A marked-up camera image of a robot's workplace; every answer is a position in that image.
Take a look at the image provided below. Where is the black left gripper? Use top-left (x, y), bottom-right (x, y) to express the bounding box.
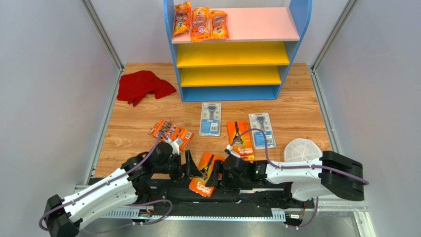
top-left (154, 150), bottom-right (203, 183)

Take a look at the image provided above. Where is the orange Gillette Fusion5 box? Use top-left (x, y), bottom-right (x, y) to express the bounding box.
top-left (188, 152), bottom-right (225, 198)
top-left (227, 120), bottom-right (255, 161)

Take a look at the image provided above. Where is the orange BIC razor bag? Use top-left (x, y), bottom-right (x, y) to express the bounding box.
top-left (173, 0), bottom-right (192, 36)
top-left (210, 10), bottom-right (229, 40)
top-left (190, 7), bottom-right (210, 42)

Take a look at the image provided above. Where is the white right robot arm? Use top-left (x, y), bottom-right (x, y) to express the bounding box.
top-left (206, 151), bottom-right (369, 201)

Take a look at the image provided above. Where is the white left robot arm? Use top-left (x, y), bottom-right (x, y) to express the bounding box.
top-left (39, 142), bottom-right (203, 237)

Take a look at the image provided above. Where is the blue shelf unit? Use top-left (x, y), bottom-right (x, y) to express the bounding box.
top-left (163, 0), bottom-right (313, 102)

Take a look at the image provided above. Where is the orange razor cartridge box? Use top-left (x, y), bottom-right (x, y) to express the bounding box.
top-left (148, 119), bottom-right (194, 151)

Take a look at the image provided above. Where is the clear blue razor blister pack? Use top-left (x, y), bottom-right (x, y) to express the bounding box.
top-left (199, 102), bottom-right (222, 136)
top-left (249, 113), bottom-right (277, 150)

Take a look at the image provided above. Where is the white round plastic lid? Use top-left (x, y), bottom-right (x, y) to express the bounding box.
top-left (284, 138), bottom-right (323, 162)

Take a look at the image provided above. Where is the red cloth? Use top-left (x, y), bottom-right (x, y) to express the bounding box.
top-left (117, 70), bottom-right (176, 107)

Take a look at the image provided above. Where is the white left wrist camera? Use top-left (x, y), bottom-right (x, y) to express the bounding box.
top-left (166, 138), bottom-right (183, 155)

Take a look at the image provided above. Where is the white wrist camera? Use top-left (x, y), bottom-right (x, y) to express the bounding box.
top-left (166, 138), bottom-right (183, 155)
top-left (224, 145), bottom-right (241, 158)

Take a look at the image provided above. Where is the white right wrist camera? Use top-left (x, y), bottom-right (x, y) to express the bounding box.
top-left (224, 145), bottom-right (241, 158)

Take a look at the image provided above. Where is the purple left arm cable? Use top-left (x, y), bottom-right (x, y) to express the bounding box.
top-left (39, 132), bottom-right (165, 232)

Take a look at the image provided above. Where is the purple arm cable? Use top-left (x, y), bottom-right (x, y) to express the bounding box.
top-left (39, 132), bottom-right (165, 232)
top-left (229, 128), bottom-right (370, 186)

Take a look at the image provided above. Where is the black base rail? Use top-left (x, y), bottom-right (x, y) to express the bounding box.
top-left (121, 178), bottom-right (316, 220)

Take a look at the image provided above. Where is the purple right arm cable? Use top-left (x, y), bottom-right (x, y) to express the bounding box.
top-left (229, 128), bottom-right (370, 186)

